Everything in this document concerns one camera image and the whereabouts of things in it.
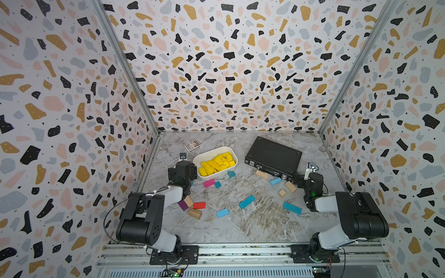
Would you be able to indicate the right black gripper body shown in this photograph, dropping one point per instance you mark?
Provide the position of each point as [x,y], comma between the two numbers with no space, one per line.
[303,184]

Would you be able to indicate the light wood block right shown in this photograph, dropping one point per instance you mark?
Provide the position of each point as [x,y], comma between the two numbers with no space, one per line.
[290,187]

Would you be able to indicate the tan wood block by case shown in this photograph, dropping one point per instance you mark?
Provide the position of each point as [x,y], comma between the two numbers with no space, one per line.
[262,174]

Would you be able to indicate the red block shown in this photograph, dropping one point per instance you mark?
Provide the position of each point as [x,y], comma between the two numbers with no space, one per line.
[199,205]

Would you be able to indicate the teal wedge block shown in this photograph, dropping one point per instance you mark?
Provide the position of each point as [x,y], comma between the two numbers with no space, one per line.
[231,174]

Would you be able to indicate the magenta block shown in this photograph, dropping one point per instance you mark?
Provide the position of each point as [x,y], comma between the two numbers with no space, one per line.
[209,183]

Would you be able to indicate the purple block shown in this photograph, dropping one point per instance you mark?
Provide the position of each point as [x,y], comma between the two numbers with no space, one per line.
[183,205]

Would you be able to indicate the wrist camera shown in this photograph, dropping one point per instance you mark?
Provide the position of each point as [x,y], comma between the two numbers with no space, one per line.
[182,157]
[311,168]

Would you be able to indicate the black hard case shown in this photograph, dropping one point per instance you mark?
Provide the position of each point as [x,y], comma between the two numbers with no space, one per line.
[274,159]

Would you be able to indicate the white plastic bin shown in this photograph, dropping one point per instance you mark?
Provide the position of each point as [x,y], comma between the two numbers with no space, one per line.
[221,159]

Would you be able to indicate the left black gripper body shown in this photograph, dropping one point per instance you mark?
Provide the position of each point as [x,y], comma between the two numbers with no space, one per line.
[192,174]

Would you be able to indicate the long tan wood block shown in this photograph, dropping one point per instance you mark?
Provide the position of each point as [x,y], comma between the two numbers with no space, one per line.
[188,202]

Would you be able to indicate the small tan wood cube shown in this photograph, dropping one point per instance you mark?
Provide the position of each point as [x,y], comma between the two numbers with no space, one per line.
[282,193]

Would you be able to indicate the long yellow block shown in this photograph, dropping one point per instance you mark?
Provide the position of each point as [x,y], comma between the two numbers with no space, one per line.
[206,170]

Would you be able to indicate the long teal block centre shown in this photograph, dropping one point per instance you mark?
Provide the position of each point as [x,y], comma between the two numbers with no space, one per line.
[245,203]

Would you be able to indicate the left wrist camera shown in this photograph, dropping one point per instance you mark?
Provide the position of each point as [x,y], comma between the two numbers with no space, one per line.
[182,157]

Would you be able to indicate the natural wood block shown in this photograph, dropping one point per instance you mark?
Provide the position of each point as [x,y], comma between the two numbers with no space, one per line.
[195,213]

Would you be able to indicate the long teal block right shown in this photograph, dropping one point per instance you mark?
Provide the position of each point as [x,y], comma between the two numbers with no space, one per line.
[292,208]

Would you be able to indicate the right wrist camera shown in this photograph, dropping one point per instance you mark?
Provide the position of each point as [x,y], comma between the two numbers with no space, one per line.
[311,168]

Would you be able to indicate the small playing card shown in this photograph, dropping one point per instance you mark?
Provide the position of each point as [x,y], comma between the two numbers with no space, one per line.
[192,145]

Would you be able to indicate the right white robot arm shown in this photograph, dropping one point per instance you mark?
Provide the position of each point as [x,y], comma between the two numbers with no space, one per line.
[360,218]

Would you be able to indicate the long teal block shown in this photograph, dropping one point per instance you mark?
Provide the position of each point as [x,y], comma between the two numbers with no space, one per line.
[292,208]
[245,203]

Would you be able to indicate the light blue cylinder block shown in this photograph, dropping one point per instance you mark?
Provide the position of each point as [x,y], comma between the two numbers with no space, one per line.
[275,181]

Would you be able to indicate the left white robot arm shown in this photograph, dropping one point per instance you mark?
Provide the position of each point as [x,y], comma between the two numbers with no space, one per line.
[141,219]

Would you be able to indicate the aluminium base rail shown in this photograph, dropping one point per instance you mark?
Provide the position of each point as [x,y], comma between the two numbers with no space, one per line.
[254,260]

